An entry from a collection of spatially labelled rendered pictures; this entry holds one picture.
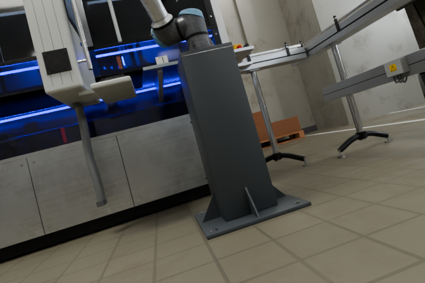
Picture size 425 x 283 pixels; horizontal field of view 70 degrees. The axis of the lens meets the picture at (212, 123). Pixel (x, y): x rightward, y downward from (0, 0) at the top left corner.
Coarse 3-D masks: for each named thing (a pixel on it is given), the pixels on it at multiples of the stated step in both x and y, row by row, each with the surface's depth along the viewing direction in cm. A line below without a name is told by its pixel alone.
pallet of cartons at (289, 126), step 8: (256, 112) 577; (256, 120) 576; (288, 120) 539; (296, 120) 539; (256, 128) 539; (264, 128) 539; (280, 128) 539; (288, 128) 539; (296, 128) 538; (264, 136) 539; (280, 136) 537; (296, 136) 568; (304, 136) 536
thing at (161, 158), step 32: (160, 128) 212; (192, 128) 217; (0, 160) 187; (32, 160) 191; (64, 160) 195; (96, 160) 200; (128, 160) 204; (160, 160) 209; (192, 160) 214; (0, 192) 185; (32, 192) 189; (64, 192) 193; (128, 192) 202; (160, 192) 207; (0, 224) 183; (32, 224) 187; (64, 224) 191
